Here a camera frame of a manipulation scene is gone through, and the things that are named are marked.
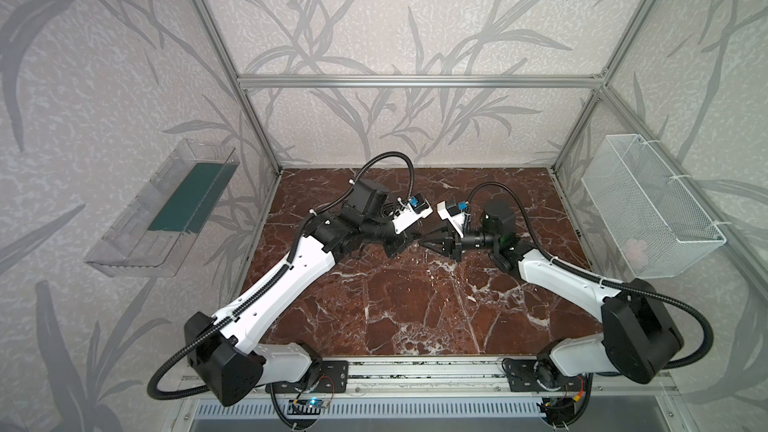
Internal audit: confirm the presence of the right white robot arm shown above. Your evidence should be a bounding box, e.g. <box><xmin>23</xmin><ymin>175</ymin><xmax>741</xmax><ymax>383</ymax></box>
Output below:
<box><xmin>420</xmin><ymin>201</ymin><xmax>684</xmax><ymax>390</ymax></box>

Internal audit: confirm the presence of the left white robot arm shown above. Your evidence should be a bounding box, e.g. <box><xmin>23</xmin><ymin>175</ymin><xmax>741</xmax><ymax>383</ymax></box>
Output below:
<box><xmin>184</xmin><ymin>179</ymin><xmax>432</xmax><ymax>406</ymax></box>

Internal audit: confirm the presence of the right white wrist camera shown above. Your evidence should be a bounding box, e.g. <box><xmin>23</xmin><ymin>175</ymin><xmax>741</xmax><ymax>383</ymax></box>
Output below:
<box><xmin>437</xmin><ymin>200</ymin><xmax>470</xmax><ymax>238</ymax></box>

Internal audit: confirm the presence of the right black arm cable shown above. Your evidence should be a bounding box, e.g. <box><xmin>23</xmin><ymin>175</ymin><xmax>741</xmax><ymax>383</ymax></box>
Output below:
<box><xmin>466</xmin><ymin>181</ymin><xmax>715</xmax><ymax>371</ymax></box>

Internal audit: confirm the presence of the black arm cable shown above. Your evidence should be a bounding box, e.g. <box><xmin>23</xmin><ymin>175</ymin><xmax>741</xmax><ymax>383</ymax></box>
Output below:
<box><xmin>466</xmin><ymin>181</ymin><xmax>715</xmax><ymax>371</ymax></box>
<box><xmin>146</xmin><ymin>151</ymin><xmax>416</xmax><ymax>401</ymax></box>

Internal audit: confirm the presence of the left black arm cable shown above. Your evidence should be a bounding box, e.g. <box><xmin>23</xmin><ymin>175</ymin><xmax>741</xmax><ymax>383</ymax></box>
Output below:
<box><xmin>146</xmin><ymin>151</ymin><xmax>416</xmax><ymax>401</ymax></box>

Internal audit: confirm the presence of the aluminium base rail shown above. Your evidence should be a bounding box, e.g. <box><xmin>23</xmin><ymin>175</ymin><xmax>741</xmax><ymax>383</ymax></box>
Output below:
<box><xmin>182</xmin><ymin>356</ymin><xmax>680</xmax><ymax>421</ymax></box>

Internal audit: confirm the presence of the white wire mesh basket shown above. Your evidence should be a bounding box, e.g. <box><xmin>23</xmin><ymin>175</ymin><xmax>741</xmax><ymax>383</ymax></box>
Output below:
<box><xmin>582</xmin><ymin>134</ymin><xmax>727</xmax><ymax>279</ymax></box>

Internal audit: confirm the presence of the clear plastic wall bin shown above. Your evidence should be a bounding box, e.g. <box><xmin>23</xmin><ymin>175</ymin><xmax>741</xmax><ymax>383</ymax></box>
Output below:
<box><xmin>84</xmin><ymin>139</ymin><xmax>240</xmax><ymax>278</ymax></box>

